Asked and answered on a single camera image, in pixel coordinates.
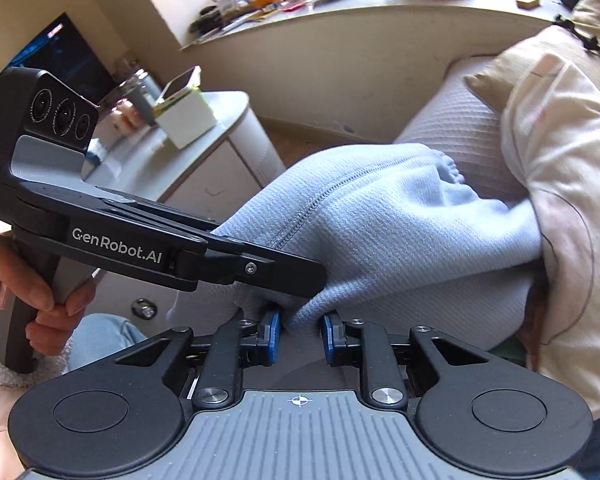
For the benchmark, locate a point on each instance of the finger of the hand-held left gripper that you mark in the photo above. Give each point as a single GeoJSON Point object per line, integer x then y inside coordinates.
{"type": "Point", "coordinates": [280, 275]}

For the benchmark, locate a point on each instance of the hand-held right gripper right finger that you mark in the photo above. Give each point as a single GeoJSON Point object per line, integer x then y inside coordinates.
{"type": "Point", "coordinates": [328, 340]}

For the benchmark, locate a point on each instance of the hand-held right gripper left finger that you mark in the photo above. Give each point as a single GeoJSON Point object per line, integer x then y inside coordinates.
{"type": "Point", "coordinates": [272, 340]}

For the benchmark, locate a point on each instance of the light blue fleece garment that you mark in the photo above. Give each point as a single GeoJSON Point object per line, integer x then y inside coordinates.
{"type": "Point", "coordinates": [380, 235]}

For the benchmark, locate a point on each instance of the person's left forearm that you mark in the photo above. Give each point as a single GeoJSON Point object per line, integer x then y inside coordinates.
{"type": "Point", "coordinates": [0, 410]}

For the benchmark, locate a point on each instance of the person's left hand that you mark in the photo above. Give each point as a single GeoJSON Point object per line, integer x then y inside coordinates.
{"type": "Point", "coordinates": [25, 275]}

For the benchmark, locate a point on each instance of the pack of small drink bottles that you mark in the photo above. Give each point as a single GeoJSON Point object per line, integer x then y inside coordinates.
{"type": "Point", "coordinates": [125, 120]}

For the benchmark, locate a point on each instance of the person's jeans leg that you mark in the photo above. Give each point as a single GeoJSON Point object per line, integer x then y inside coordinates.
{"type": "Point", "coordinates": [110, 335]}

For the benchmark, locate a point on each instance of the grey steel thermos bottle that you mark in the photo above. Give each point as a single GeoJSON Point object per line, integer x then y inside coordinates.
{"type": "Point", "coordinates": [142, 105]}

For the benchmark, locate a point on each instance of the flat screen television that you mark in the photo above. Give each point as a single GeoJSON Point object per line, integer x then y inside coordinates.
{"type": "Point", "coordinates": [75, 55]}

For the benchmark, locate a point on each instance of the white green tissue box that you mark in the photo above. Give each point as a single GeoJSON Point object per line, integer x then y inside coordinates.
{"type": "Point", "coordinates": [190, 120]}

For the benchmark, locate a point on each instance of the curved window ledge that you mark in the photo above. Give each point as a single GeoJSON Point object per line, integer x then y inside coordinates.
{"type": "Point", "coordinates": [355, 60]}

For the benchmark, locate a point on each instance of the sofa with waffle cover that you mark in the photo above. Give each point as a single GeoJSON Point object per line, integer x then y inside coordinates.
{"type": "Point", "coordinates": [455, 115]}

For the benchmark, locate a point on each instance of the clear plastic bag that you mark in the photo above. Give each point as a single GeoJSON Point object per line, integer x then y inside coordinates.
{"type": "Point", "coordinates": [230, 0]}

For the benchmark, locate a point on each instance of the orange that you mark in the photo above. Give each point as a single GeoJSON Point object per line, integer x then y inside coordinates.
{"type": "Point", "coordinates": [267, 0]}

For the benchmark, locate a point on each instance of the beige pillow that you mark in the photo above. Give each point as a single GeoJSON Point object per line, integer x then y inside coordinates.
{"type": "Point", "coordinates": [505, 75]}

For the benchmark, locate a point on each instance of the cream white cloth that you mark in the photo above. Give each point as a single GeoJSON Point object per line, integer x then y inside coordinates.
{"type": "Point", "coordinates": [570, 160]}

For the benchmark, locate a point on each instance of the small yellow block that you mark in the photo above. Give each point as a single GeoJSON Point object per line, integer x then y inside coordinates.
{"type": "Point", "coordinates": [529, 3]}

